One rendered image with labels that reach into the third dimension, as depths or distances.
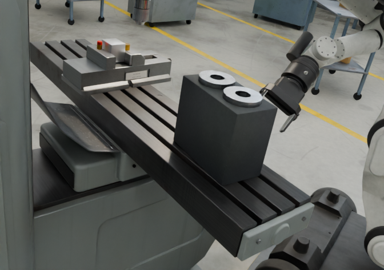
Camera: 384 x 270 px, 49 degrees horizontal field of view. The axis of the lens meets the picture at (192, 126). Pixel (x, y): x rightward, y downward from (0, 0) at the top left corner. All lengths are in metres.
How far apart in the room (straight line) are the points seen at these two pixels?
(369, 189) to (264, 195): 0.49
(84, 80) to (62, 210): 0.39
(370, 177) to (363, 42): 0.40
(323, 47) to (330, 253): 0.69
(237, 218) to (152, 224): 0.62
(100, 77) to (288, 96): 0.57
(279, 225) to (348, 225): 0.77
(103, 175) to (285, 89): 0.57
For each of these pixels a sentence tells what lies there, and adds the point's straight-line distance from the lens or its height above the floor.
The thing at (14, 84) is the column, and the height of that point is 1.14.
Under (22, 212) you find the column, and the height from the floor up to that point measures 0.81.
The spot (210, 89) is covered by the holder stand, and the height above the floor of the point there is 1.15.
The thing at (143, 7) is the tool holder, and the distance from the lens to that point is 1.23.
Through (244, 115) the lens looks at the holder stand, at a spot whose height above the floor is 1.14.
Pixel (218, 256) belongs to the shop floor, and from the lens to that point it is 2.21.
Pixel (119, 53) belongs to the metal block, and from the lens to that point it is 1.39.
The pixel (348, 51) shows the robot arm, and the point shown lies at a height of 1.21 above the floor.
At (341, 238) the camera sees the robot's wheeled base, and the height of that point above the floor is 0.57.
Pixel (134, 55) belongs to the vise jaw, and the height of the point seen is 1.07.
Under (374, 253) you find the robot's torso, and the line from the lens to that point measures 1.46.
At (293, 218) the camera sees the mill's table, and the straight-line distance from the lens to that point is 0.99.
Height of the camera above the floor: 1.51
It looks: 27 degrees down
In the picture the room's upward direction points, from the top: 10 degrees clockwise
